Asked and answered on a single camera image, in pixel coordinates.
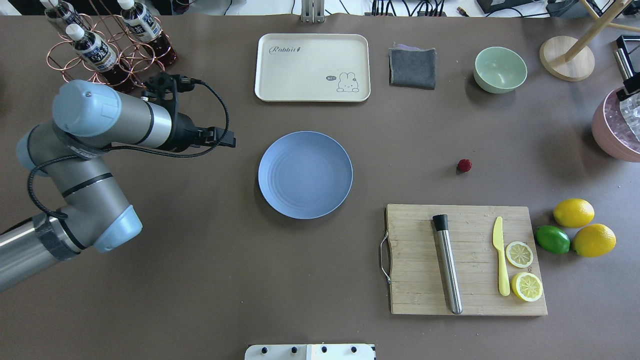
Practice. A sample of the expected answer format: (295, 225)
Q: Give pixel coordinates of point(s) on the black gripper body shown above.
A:
(183, 134)

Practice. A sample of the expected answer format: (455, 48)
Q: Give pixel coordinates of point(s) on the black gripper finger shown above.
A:
(213, 144)
(218, 135)

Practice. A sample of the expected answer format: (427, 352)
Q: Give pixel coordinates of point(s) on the blue plate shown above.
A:
(305, 175)

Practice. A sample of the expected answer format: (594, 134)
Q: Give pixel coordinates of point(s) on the red strawberry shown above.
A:
(464, 165)

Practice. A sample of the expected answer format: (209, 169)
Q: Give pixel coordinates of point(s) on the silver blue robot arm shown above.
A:
(81, 204)

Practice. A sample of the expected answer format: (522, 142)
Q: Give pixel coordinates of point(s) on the cream rabbit tray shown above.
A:
(312, 67)

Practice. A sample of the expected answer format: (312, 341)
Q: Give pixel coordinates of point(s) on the dark drink bottle two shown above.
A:
(101, 57)

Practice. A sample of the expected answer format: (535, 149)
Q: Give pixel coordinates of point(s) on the dark drink bottle one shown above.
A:
(146, 30)

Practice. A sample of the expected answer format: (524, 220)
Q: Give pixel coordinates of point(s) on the dark drink bottle three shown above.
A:
(60, 14)

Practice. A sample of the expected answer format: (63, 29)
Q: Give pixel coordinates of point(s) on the grey folded cloth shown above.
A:
(413, 67)

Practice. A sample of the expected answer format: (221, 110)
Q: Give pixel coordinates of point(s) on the green bowl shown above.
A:
(499, 70)

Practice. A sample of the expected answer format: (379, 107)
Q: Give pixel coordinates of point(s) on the yellow plastic knife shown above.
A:
(499, 245)

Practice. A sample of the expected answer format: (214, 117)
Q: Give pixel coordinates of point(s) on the lemon half slice upper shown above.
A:
(519, 254)

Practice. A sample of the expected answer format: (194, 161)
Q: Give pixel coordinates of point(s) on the lemon half slice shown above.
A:
(527, 286)
(519, 254)

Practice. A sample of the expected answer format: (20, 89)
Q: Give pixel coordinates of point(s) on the lemon half slice lower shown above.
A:
(527, 286)

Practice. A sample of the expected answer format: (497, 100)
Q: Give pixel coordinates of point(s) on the green lime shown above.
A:
(553, 239)

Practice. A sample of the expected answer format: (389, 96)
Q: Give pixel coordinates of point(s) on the wooden stand with round base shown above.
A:
(570, 59)

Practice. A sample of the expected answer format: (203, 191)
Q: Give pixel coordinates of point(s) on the yellow lemon back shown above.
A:
(573, 213)

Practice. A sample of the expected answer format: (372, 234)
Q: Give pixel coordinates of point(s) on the yellow lemon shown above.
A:
(573, 213)
(594, 240)

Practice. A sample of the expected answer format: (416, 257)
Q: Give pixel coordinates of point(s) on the yellow lemon front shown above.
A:
(594, 240)

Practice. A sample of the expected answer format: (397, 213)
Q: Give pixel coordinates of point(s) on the pink bowl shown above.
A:
(611, 131)

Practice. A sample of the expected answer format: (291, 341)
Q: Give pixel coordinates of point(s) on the copper wire bottle rack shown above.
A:
(113, 31)

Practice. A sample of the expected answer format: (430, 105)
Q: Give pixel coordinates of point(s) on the aluminium frame post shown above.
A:
(312, 11)

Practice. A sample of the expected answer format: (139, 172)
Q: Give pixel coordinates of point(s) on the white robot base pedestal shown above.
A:
(319, 351)

